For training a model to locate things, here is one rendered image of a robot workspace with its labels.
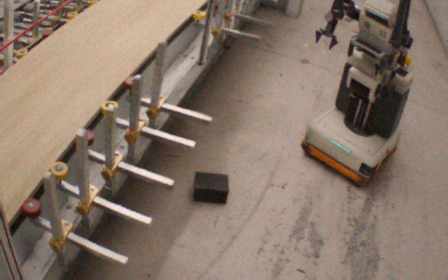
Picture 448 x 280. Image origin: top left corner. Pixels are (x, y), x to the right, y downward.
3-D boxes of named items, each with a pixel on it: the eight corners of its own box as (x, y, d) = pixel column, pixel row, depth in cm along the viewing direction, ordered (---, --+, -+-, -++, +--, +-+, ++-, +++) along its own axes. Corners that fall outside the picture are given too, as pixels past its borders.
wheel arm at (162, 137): (194, 149, 227) (195, 141, 224) (191, 153, 224) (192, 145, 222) (107, 121, 233) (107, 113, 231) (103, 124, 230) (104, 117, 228)
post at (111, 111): (115, 198, 217) (117, 105, 189) (112, 203, 214) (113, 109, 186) (108, 195, 217) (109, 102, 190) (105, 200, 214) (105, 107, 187)
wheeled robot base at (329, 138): (338, 117, 417) (345, 91, 403) (395, 152, 388) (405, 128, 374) (297, 149, 371) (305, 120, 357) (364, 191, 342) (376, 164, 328)
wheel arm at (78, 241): (128, 264, 166) (128, 257, 163) (125, 270, 163) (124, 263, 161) (32, 218, 172) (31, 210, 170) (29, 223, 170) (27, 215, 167)
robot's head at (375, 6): (372, 3, 304) (370, -9, 291) (398, 16, 295) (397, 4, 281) (364, 17, 302) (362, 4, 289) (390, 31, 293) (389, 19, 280)
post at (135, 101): (136, 166, 237) (143, 75, 209) (133, 170, 234) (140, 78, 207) (129, 164, 237) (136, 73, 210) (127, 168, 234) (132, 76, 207)
